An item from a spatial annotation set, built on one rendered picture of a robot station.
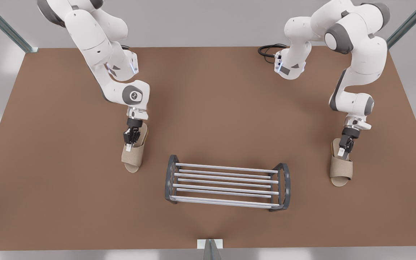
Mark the beige slipper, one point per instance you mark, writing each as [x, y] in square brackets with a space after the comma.
[134, 155]
[341, 169]

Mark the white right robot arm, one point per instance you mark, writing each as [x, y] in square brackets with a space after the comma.
[96, 47]

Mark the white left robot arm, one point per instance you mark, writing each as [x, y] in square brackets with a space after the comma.
[352, 36]

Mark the grey metal shoe rack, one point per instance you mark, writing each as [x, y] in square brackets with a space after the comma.
[226, 182]

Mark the silver frame post with foot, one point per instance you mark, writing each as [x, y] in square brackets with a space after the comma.
[211, 248]

